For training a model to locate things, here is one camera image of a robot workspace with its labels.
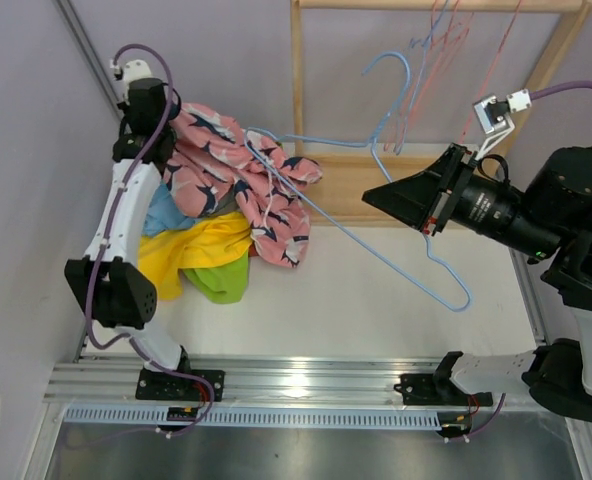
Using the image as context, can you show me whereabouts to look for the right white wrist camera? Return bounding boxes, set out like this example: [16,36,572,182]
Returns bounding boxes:
[473,89,531,161]

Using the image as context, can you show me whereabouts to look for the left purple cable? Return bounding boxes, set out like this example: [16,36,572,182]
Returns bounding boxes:
[85,43,215,446]

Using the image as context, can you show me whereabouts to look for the purple cable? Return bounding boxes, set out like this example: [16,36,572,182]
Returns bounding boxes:
[85,43,215,446]
[528,80,592,104]

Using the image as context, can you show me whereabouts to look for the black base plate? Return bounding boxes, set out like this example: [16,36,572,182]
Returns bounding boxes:
[135,368,226,402]
[393,373,494,407]

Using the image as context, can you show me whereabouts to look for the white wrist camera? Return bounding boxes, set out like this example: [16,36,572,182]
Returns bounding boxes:
[110,59,153,101]
[473,89,531,161]

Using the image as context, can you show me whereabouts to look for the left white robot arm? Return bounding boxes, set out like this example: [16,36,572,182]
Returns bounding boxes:
[65,78,193,400]

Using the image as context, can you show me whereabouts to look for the light blue shorts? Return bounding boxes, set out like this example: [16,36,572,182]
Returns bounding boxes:
[142,184,199,237]

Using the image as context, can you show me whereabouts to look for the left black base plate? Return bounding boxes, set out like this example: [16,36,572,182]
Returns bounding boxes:
[135,368,226,402]

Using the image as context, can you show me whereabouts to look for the aluminium mounting rail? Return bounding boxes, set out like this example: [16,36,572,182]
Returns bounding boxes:
[43,259,590,416]

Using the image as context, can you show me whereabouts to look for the pink wire hanger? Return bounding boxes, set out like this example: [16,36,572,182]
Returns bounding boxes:
[383,1,475,154]
[459,0,523,143]

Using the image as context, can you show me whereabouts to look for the wooden clothes rack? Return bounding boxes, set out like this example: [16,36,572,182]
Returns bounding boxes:
[289,0,592,231]

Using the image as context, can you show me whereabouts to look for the lime green shorts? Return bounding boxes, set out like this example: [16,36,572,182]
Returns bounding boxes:
[183,253,249,305]

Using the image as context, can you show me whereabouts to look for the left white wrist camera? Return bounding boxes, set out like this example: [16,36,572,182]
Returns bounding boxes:
[110,59,153,101]

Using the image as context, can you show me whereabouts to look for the grey shorts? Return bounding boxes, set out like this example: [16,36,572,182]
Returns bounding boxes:
[196,183,239,218]

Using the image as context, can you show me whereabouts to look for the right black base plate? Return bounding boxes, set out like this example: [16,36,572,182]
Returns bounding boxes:
[393,373,494,407]

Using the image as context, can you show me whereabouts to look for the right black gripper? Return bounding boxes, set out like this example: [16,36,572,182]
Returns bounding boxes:
[364,143,566,262]

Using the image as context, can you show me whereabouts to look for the white slotted cable duct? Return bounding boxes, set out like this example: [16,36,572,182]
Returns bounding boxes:
[63,404,442,431]

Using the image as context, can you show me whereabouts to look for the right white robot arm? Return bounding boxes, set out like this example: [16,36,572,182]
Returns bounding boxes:
[362,144,592,423]

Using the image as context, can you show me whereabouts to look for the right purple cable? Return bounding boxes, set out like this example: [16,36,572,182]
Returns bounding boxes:
[528,80,592,104]

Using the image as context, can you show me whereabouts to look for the yellow shorts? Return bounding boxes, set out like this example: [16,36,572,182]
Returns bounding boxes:
[137,212,252,301]

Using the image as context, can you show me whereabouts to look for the pink shark-print shorts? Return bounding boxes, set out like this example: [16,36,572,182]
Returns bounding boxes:
[163,103,322,268]

